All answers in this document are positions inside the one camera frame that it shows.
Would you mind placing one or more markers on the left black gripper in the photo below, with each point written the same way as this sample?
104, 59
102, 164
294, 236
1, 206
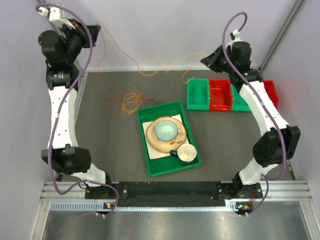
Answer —
80, 30

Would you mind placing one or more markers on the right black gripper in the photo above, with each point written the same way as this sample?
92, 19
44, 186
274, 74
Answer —
210, 61

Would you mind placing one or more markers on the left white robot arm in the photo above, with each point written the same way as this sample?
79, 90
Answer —
68, 53

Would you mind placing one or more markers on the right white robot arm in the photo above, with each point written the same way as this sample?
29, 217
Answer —
278, 139

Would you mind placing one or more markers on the red bin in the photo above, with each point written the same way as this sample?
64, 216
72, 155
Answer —
221, 97
271, 91

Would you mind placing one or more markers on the green bin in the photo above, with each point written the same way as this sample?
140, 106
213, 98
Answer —
198, 94
238, 103

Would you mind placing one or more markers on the pale blue upturned bowl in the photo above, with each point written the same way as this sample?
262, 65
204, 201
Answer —
166, 130

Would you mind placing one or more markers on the white and green cup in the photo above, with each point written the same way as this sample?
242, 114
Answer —
186, 154

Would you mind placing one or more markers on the beige ceramic plate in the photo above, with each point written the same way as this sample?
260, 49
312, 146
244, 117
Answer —
166, 146

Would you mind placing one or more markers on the white paper napkin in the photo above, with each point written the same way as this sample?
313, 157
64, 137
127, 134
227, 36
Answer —
152, 152

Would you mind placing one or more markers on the large green plastic tray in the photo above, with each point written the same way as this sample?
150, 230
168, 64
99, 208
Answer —
168, 164

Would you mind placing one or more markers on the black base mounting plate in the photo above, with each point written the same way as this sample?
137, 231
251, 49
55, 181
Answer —
214, 189

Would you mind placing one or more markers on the left aluminium frame post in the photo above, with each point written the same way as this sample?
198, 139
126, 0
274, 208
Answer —
54, 27

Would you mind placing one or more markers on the aluminium frame post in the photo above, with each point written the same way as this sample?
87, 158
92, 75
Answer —
298, 4
54, 27

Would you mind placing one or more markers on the right aluminium frame post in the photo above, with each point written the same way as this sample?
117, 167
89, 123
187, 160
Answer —
298, 4

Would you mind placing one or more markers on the aluminium front rail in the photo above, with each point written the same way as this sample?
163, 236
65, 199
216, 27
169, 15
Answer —
278, 191

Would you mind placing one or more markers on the grey slotted cable duct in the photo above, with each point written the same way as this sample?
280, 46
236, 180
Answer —
99, 206

